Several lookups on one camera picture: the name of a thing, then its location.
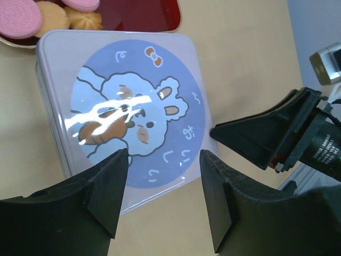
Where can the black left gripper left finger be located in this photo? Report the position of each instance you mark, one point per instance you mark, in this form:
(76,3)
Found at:
(78,216)

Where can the small orange cookie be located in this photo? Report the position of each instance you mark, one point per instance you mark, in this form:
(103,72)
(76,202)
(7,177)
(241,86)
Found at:
(53,17)

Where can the silver tin lid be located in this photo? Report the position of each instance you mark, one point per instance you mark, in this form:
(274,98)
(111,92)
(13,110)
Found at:
(109,90)

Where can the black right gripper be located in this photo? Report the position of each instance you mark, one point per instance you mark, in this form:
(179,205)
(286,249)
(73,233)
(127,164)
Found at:
(297,129)

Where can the red rectangular tray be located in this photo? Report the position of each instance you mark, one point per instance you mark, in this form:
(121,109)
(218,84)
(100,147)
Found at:
(144,16)

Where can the orange biscuit at tray edge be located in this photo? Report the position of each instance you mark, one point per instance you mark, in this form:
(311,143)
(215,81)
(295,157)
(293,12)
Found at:
(84,20)

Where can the pink round cookie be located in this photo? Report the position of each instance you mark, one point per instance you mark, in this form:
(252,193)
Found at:
(82,5)

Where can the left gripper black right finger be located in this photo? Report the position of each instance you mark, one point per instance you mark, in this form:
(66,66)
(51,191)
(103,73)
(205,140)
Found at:
(247,217)

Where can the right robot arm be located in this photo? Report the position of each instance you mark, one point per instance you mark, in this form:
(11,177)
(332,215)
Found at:
(300,128)

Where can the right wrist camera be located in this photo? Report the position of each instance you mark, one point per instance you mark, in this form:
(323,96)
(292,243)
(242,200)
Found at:
(326,64)

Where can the aluminium front rail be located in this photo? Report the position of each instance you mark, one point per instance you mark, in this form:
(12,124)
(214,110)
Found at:
(304,178)

